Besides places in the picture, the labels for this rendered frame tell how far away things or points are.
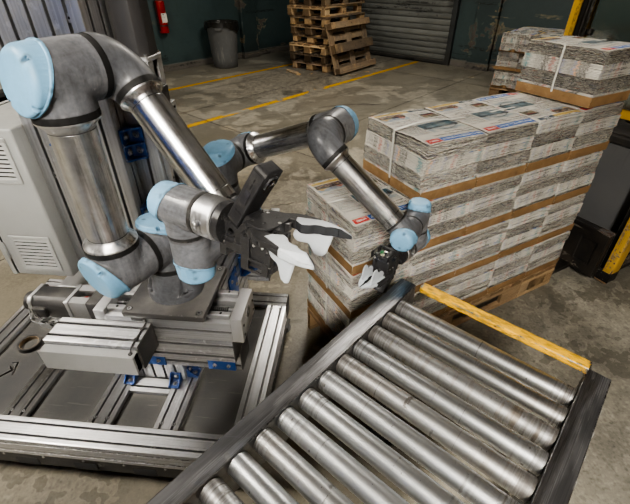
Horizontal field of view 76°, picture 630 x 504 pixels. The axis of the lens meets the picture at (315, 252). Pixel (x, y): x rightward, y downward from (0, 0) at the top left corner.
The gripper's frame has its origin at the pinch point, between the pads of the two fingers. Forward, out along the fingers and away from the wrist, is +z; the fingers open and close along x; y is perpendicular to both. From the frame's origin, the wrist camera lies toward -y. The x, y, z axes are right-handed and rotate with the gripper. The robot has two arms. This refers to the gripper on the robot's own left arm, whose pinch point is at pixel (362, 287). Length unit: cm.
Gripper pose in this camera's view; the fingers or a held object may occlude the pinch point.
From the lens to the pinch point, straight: 124.5
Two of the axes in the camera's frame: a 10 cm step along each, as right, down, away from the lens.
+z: -6.6, 4.3, -6.1
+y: 0.0, -8.2, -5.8
